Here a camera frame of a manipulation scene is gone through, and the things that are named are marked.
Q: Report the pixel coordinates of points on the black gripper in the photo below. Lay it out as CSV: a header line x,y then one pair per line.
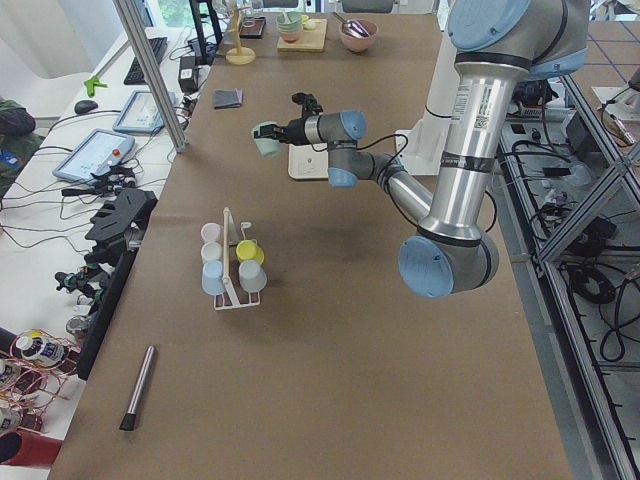
x,y
295,129

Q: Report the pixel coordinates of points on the green cup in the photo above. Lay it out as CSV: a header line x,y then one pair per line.
x,y
266,145

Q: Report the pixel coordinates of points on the cream rabbit tray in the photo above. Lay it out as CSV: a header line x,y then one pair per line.
x,y
309,162

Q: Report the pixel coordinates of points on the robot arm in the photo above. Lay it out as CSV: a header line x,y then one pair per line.
x,y
498,45

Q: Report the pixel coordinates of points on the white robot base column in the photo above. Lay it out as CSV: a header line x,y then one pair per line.
x,y
427,138

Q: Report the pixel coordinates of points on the pink cup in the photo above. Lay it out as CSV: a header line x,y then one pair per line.
x,y
211,232

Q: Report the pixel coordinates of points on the yellow cup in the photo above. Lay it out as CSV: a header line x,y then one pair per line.
x,y
247,250

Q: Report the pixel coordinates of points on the cream white cup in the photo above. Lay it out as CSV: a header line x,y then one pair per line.
x,y
211,251

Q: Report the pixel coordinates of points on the grey cup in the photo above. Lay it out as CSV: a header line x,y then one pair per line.
x,y
252,276

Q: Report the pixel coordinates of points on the light blue cup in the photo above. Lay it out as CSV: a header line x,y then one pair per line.
x,y
212,278

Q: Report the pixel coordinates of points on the grey folded cloth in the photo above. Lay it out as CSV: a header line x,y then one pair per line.
x,y
225,99

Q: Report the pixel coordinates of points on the wooden mug tree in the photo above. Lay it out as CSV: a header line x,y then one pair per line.
x,y
238,54

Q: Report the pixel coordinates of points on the wooden cutting board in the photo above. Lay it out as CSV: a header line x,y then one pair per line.
x,y
312,38

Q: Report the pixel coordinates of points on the small black box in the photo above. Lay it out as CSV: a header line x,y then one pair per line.
x,y
188,76

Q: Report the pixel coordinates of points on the stacked green bowls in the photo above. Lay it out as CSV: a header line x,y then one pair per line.
x,y
290,26

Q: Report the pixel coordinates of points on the pink bowl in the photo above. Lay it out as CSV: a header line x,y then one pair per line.
x,y
355,42

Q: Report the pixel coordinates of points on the far teach pendant tablet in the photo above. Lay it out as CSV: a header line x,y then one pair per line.
x,y
139,116

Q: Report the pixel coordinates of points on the teach pendant tablet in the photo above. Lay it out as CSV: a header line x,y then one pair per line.
x,y
94,156
139,116

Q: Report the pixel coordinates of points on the metal scoop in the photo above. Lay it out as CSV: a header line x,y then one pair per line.
x,y
352,27

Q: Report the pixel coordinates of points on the near teach pendant tablet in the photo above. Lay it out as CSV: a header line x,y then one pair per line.
x,y
94,156

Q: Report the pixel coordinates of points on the black stand fixture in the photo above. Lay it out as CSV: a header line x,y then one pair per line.
x,y
107,265

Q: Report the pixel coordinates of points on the green plastic clamp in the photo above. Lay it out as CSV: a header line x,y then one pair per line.
x,y
92,84

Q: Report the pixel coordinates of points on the black computer mouse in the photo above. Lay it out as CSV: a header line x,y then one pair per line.
x,y
85,106

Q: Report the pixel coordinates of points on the seated person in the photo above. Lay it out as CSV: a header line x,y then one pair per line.
x,y
19,142

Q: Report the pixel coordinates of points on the tea bottle white cap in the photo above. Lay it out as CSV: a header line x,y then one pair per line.
x,y
40,350

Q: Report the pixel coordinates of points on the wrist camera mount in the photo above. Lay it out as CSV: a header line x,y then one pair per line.
x,y
308,103

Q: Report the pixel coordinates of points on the white wire cup rack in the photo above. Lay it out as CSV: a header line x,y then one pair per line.
x,y
232,299

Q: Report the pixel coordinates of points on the aluminium frame post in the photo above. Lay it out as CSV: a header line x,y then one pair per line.
x,y
136,34

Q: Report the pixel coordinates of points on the copper wire bottle basket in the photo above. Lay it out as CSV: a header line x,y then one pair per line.
x,y
27,388

